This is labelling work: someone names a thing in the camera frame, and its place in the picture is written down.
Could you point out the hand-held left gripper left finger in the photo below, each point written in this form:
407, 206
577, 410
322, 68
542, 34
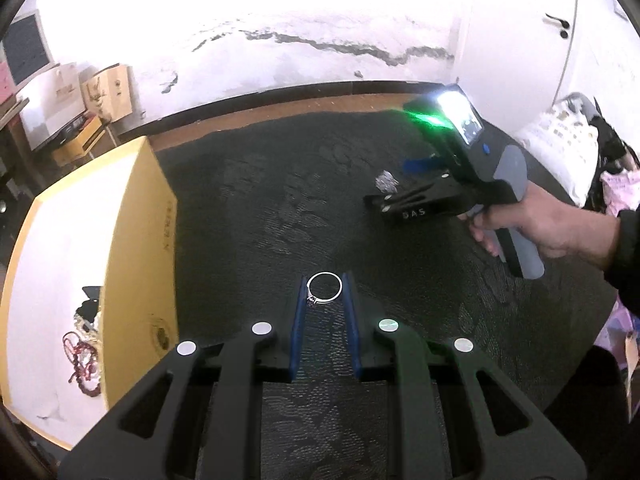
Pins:
298, 320

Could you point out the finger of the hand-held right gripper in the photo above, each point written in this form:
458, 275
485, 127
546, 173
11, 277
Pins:
422, 164
400, 197

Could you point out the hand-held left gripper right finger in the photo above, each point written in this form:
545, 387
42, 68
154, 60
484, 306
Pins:
351, 320

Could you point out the yellow cardboard box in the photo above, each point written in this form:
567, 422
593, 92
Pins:
135, 240

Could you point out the person's right hand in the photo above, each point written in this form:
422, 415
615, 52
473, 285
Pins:
545, 220

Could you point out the white printed sack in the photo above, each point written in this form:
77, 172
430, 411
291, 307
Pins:
560, 145

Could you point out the black floral mat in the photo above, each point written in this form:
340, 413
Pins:
300, 195

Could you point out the black clothing pile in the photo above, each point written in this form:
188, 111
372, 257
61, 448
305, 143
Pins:
610, 145

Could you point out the pink plastic package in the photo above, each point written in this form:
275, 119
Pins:
622, 187

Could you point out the white door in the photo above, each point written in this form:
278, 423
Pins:
600, 25

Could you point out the pink and blue packet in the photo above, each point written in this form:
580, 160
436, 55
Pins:
625, 330

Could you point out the yellow flat carton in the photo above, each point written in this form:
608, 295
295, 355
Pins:
75, 142

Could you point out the brown gift bag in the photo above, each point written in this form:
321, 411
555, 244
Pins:
107, 92

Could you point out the white gift bag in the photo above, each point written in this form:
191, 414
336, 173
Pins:
50, 110

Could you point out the pink box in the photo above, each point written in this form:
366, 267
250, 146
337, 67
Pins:
4, 82

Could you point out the white framed monitor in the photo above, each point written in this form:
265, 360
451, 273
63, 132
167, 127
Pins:
27, 47

